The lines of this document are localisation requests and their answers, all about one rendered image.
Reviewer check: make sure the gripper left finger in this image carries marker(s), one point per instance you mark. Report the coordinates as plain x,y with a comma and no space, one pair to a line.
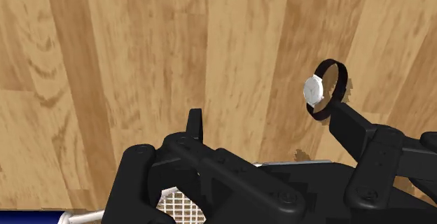
218,172

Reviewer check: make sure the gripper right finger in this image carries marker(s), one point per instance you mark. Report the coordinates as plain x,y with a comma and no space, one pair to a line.
379,155

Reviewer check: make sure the white-faced black-band wristwatch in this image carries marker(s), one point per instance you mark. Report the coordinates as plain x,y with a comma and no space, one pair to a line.
313,90

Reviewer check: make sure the light wooden table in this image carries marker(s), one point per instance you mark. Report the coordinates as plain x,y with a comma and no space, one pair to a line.
143,63

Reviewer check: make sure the blue flat thing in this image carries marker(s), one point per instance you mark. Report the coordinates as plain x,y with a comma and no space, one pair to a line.
27,217

